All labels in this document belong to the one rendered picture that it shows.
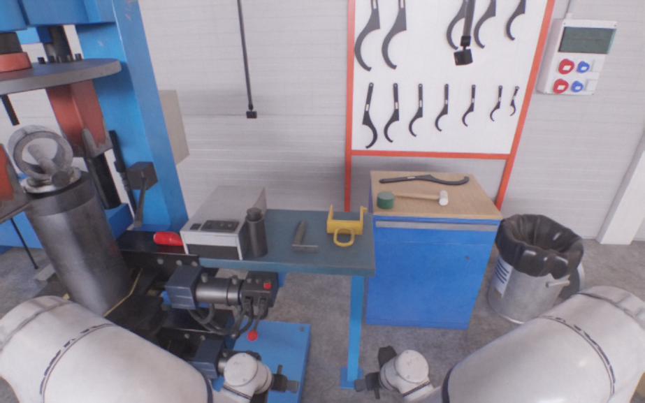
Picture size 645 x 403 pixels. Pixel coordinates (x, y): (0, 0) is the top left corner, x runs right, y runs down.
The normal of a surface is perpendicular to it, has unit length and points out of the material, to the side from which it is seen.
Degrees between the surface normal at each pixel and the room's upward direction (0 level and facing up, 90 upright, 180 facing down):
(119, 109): 90
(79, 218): 90
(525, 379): 40
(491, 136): 90
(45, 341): 17
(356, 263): 0
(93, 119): 90
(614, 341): 26
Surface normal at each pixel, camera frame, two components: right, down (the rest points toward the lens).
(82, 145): -0.11, 0.48
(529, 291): -0.51, 0.47
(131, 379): 0.50, -0.59
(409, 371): 0.00, -0.61
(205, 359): -0.01, -0.87
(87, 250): 0.75, 0.31
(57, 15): 1.00, 0.04
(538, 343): -0.32, -0.89
